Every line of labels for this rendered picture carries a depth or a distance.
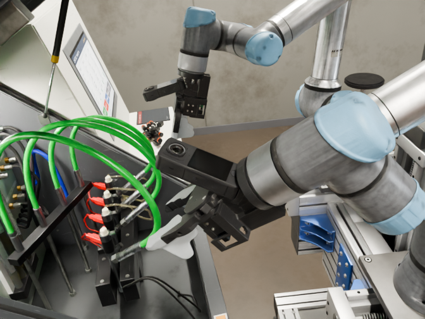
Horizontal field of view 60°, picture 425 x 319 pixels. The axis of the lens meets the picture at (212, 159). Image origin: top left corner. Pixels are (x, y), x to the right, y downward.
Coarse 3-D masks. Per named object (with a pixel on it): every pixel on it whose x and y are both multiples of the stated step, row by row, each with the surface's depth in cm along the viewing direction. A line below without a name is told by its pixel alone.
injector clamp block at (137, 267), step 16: (128, 208) 119; (128, 224) 112; (128, 240) 106; (128, 256) 101; (96, 272) 97; (112, 272) 99; (128, 272) 96; (96, 288) 93; (112, 288) 95; (128, 288) 95; (112, 304) 97
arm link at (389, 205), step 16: (384, 176) 40; (400, 176) 41; (368, 192) 40; (384, 192) 40; (400, 192) 41; (416, 192) 42; (352, 208) 44; (368, 208) 42; (384, 208) 42; (400, 208) 42; (416, 208) 42; (384, 224) 44; (400, 224) 43; (416, 224) 43
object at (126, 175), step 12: (24, 132) 69; (36, 132) 68; (48, 132) 68; (0, 144) 71; (72, 144) 67; (84, 144) 68; (0, 156) 74; (96, 156) 68; (120, 168) 68; (132, 180) 69; (0, 192) 80; (144, 192) 70; (0, 204) 81; (156, 204) 72; (156, 216) 72; (12, 228) 85; (156, 228) 74; (144, 240) 77
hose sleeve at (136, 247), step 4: (136, 244) 78; (128, 248) 80; (132, 248) 79; (136, 248) 78; (140, 248) 78; (120, 252) 81; (124, 252) 80; (128, 252) 80; (132, 252) 79; (136, 252) 79; (116, 256) 82; (120, 256) 81; (124, 256) 80; (120, 260) 82
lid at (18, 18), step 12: (0, 0) 32; (12, 0) 34; (24, 0) 74; (36, 0) 89; (0, 12) 34; (12, 12) 34; (24, 12) 35; (0, 24) 35; (12, 24) 35; (24, 24) 35; (0, 36) 35; (12, 36) 36
